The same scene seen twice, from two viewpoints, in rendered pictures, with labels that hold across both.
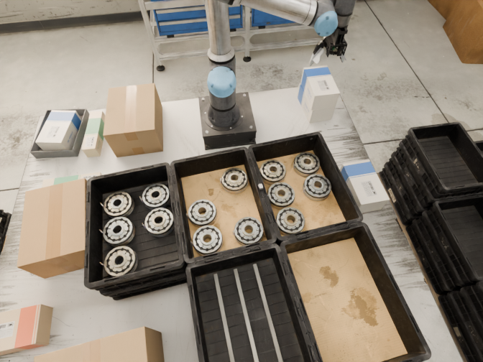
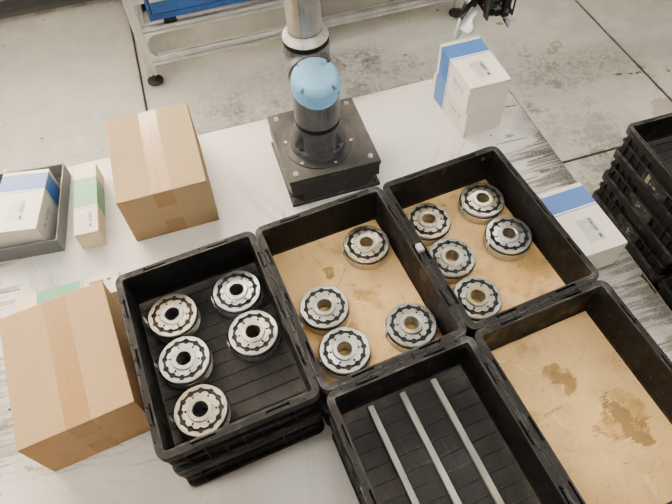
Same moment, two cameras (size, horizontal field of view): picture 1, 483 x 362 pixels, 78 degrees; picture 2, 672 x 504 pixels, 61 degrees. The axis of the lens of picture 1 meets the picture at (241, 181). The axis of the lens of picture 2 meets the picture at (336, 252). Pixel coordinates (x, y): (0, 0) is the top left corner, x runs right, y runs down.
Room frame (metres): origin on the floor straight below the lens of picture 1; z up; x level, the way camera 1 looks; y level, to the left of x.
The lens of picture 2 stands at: (-0.11, 0.19, 1.92)
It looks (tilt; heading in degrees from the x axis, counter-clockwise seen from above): 56 degrees down; 353
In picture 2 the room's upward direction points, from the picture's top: 3 degrees counter-clockwise
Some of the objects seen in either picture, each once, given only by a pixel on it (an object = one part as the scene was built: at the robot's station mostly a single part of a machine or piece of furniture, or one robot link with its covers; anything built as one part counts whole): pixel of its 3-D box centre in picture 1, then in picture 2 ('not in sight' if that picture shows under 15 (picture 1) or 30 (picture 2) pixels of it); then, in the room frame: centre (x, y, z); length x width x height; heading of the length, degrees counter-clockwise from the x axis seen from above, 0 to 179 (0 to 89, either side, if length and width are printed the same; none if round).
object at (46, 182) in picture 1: (74, 184); (73, 300); (0.67, 0.73, 0.73); 0.24 x 0.06 x 0.06; 98
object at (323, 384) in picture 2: (219, 200); (354, 280); (0.49, 0.08, 0.92); 0.40 x 0.30 x 0.02; 13
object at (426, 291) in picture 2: (221, 206); (354, 292); (0.49, 0.08, 0.87); 0.40 x 0.30 x 0.11; 13
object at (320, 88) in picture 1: (319, 87); (472, 74); (1.14, -0.39, 0.83); 0.20 x 0.12 x 0.09; 8
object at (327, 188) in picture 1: (317, 185); (508, 234); (0.57, -0.29, 0.86); 0.10 x 0.10 x 0.01
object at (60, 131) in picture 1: (61, 131); (27, 210); (0.96, 0.86, 0.75); 0.20 x 0.12 x 0.09; 177
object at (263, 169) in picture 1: (272, 169); (428, 220); (0.64, -0.13, 0.86); 0.10 x 0.10 x 0.01
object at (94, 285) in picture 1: (132, 219); (212, 334); (0.42, 0.37, 0.92); 0.40 x 0.30 x 0.02; 13
